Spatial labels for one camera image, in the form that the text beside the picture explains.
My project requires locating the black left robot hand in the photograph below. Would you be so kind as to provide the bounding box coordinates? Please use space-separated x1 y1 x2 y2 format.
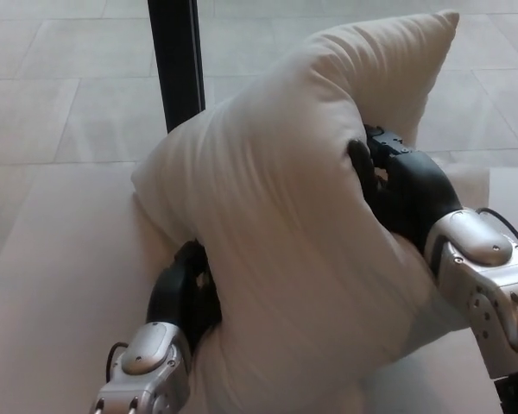
145 238 223 354

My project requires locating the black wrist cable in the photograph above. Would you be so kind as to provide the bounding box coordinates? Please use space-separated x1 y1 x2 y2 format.
105 342 130 382
476 207 518 255

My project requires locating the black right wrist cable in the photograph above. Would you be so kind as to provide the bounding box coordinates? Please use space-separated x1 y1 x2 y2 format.
476 207 518 255

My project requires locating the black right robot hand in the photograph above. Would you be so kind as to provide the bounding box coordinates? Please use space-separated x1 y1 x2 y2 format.
347 124 464 265

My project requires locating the black metal post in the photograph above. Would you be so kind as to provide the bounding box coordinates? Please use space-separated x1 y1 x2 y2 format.
147 0 207 135

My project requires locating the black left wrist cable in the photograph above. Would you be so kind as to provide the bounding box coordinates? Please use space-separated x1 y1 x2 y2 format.
105 342 130 382

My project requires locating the white square pillow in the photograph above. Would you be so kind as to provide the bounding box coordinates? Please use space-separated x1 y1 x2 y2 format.
129 9 472 414

